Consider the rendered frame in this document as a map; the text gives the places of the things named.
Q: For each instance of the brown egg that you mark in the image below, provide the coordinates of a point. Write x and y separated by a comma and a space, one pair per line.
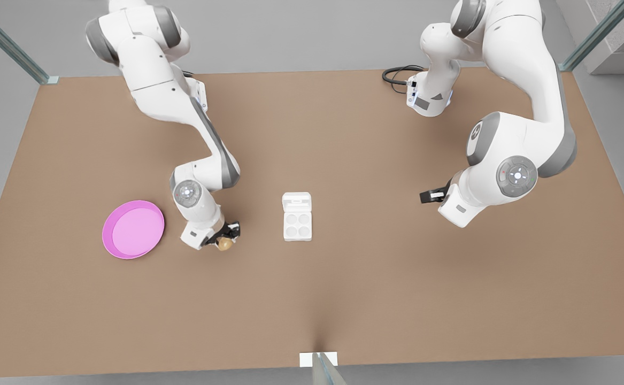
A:
225, 244

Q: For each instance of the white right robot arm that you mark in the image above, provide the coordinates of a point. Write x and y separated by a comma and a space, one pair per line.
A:
151, 75

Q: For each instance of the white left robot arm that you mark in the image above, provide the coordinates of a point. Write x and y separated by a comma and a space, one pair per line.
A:
525, 107

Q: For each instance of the white egg box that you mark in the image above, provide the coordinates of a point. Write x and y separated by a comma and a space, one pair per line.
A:
297, 225

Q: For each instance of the white egg box lid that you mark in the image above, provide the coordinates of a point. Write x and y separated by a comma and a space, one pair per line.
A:
297, 201

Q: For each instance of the pink round plate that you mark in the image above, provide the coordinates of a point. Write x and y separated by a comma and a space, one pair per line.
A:
133, 229

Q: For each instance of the silver frame post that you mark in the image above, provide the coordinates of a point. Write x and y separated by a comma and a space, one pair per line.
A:
323, 368
7, 44
595, 35

